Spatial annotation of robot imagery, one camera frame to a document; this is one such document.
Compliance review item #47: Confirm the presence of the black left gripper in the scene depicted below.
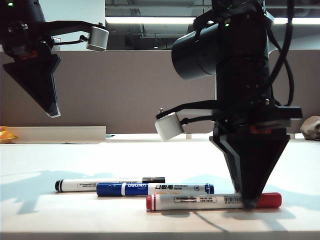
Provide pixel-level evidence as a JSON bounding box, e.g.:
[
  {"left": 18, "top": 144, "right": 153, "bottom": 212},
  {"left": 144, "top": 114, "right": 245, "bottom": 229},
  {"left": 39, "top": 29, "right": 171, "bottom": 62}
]
[{"left": 0, "top": 21, "right": 62, "bottom": 119}]

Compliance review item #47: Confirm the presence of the narrow brown desk divider panel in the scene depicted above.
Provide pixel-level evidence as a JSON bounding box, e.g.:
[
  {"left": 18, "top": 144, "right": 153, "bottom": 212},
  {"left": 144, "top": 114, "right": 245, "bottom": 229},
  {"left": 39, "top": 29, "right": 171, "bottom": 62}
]
[{"left": 268, "top": 49, "right": 320, "bottom": 135}]

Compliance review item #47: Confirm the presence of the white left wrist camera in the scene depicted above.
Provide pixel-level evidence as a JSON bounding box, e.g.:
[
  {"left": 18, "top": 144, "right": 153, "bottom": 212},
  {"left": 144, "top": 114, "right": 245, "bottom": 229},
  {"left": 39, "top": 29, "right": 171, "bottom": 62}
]
[{"left": 85, "top": 25, "right": 110, "bottom": 53}]

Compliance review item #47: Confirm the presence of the black camera bracket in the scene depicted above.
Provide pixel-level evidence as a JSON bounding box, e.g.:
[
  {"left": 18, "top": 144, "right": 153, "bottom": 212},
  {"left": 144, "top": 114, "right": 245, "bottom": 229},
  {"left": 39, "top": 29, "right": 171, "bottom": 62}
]
[
  {"left": 156, "top": 99, "right": 219, "bottom": 126},
  {"left": 44, "top": 20, "right": 106, "bottom": 38}
]

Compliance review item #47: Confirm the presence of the red whiteboard marker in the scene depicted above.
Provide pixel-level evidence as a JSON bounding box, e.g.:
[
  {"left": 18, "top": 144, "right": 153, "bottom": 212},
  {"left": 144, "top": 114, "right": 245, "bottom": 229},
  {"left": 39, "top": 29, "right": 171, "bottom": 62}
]
[{"left": 145, "top": 192, "right": 283, "bottom": 213}]

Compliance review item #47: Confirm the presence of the black whiteboard marker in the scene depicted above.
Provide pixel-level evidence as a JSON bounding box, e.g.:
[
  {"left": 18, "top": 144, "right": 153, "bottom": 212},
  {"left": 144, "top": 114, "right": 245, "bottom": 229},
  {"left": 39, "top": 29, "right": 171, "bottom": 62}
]
[{"left": 54, "top": 176, "right": 166, "bottom": 193}]

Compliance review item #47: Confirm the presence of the brown lumpy object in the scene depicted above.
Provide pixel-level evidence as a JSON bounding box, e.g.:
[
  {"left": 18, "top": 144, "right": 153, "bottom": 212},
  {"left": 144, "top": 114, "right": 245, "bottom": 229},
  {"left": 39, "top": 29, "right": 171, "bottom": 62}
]
[{"left": 299, "top": 115, "right": 320, "bottom": 140}]

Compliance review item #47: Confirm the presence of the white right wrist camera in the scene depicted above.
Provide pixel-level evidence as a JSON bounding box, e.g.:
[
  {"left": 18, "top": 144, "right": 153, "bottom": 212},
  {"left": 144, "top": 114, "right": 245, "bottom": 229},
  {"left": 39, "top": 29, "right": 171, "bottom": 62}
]
[{"left": 154, "top": 112, "right": 185, "bottom": 142}]

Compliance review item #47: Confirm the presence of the long ceiling light strip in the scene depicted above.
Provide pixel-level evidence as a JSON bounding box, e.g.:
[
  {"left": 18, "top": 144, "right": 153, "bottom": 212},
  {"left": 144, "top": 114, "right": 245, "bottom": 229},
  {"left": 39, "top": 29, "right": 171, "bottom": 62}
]
[{"left": 105, "top": 16, "right": 320, "bottom": 25}]

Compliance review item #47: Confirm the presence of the black left camera bracket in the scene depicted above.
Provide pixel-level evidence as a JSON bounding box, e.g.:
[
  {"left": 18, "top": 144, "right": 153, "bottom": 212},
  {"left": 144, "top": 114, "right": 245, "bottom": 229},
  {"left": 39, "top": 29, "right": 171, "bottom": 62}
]
[{"left": 44, "top": 20, "right": 106, "bottom": 38}]

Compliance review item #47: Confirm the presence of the black right camera bracket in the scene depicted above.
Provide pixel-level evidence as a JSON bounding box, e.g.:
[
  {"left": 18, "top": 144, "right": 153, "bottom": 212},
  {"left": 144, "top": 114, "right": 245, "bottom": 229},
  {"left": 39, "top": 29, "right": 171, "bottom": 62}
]
[{"left": 156, "top": 99, "right": 219, "bottom": 126}]

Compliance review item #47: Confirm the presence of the orange soft object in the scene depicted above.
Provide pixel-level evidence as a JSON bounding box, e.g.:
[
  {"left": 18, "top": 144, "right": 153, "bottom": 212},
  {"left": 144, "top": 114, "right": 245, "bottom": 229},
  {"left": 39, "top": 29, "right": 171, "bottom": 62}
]
[{"left": 0, "top": 126, "right": 20, "bottom": 145}]

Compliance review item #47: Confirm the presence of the blue whiteboard marker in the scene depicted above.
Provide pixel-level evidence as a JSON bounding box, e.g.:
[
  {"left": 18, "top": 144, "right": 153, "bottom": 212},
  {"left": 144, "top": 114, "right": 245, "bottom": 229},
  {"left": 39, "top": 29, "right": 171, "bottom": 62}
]
[{"left": 96, "top": 182, "right": 215, "bottom": 197}]

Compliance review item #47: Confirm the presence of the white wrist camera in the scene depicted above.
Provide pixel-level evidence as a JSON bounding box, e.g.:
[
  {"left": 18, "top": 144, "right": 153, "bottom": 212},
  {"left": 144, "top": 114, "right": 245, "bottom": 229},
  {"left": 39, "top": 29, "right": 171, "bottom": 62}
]
[
  {"left": 154, "top": 112, "right": 185, "bottom": 142},
  {"left": 85, "top": 25, "right": 110, "bottom": 53}
]

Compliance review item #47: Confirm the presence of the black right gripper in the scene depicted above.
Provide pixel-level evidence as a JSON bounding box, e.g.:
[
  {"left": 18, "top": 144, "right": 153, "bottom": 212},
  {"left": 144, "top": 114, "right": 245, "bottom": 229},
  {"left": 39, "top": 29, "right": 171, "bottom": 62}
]
[{"left": 209, "top": 98, "right": 304, "bottom": 210}]

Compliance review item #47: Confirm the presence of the wide brown desk divider panel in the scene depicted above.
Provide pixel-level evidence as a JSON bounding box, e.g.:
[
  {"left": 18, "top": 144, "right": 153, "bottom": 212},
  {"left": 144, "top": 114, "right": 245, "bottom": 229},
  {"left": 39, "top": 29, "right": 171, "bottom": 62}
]
[{"left": 0, "top": 50, "right": 217, "bottom": 135}]

